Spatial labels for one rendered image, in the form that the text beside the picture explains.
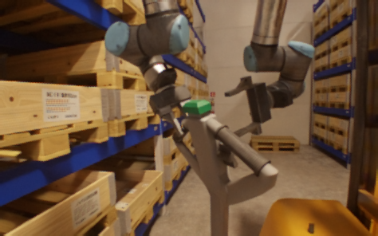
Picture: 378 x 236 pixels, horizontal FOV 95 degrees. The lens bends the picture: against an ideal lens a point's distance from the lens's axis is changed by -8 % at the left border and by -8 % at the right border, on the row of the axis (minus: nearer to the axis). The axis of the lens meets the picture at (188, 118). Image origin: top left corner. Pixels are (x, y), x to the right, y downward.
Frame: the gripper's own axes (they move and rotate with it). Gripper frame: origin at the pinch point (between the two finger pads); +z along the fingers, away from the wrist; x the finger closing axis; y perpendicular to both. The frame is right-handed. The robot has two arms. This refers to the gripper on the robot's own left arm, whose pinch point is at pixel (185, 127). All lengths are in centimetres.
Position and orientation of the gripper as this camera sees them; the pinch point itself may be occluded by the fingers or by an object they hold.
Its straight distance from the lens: 59.7
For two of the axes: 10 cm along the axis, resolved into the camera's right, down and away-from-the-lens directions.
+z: 4.7, 8.5, -2.3
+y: -2.9, 4.0, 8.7
